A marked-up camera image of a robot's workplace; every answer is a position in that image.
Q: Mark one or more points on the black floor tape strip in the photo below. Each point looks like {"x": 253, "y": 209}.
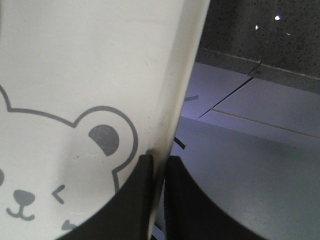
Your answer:
{"x": 179, "y": 143}
{"x": 191, "y": 98}

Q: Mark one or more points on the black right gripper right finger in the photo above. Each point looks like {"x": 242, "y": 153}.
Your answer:
{"x": 189, "y": 213}

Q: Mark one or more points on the cream bear print tray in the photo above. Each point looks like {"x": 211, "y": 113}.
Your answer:
{"x": 86, "y": 88}

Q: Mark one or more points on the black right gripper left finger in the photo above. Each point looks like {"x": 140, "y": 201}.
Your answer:
{"x": 126, "y": 216}

